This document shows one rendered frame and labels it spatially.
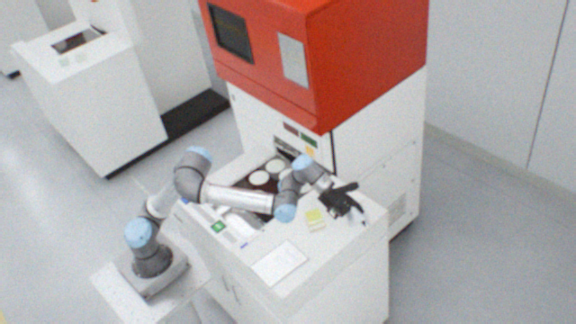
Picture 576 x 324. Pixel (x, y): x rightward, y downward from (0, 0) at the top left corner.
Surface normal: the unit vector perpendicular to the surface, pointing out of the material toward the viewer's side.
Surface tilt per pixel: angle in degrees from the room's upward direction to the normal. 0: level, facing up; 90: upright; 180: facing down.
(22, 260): 0
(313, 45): 90
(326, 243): 0
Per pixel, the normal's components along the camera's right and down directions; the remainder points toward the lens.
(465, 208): -0.13, -0.73
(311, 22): 0.65, 0.44
